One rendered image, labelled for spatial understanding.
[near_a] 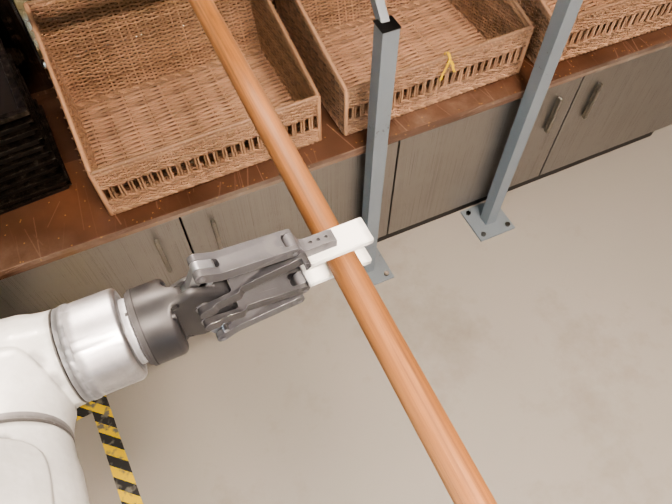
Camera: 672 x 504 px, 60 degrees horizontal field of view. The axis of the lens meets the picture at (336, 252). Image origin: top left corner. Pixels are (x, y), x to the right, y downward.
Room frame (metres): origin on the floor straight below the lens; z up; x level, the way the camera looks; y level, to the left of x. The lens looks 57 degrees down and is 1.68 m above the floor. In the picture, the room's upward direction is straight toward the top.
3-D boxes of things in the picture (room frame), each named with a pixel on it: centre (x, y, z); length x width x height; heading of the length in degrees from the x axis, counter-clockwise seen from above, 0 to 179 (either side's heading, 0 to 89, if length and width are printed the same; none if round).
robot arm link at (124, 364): (0.21, 0.21, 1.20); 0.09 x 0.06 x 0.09; 25
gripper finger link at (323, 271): (0.31, 0.00, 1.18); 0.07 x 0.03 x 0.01; 115
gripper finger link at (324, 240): (0.30, 0.02, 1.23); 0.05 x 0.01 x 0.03; 115
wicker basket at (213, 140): (1.13, 0.38, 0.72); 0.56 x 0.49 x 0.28; 116
